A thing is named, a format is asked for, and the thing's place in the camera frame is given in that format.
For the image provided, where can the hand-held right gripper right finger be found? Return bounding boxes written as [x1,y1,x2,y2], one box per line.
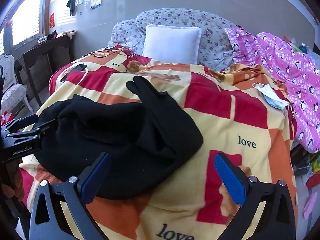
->
[214,153,297,240]

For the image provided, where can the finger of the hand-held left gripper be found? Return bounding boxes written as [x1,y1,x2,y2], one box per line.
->
[5,119,58,140]
[0,115,38,133]

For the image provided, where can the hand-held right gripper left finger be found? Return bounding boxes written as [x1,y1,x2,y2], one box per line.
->
[29,152,112,240]

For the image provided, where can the black pants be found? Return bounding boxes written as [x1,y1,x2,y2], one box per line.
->
[34,75,203,200]

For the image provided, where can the person's left hand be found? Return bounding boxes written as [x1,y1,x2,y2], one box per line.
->
[0,166,25,204]

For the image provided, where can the white ornate chair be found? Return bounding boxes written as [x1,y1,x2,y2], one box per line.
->
[0,54,33,117]

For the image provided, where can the red and yellow printed blanket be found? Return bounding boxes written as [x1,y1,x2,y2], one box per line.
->
[19,44,299,240]

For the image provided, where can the black phone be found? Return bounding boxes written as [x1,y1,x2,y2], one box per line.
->
[60,64,87,83]

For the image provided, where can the dark wooden desk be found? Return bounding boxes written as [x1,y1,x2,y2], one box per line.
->
[15,31,75,107]

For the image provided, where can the pink paper sheet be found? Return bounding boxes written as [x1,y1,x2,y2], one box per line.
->
[302,192,318,218]

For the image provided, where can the green snack packet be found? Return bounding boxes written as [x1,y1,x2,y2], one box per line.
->
[311,154,320,173]

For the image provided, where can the blue face mask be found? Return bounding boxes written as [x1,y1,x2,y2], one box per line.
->
[252,82,292,110]

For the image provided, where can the window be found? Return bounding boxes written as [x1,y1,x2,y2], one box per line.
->
[0,0,48,53]

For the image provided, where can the dark hanging cloth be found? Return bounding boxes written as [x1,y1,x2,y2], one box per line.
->
[66,0,77,17]

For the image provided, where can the pink penguin-print blanket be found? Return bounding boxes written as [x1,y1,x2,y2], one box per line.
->
[224,26,320,153]

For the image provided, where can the floral quilt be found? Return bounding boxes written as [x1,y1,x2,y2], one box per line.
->
[107,8,240,71]

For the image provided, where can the white pillow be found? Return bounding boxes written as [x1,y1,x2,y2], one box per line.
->
[142,24,202,65]

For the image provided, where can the thin black cable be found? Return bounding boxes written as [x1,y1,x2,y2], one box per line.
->
[85,50,125,58]

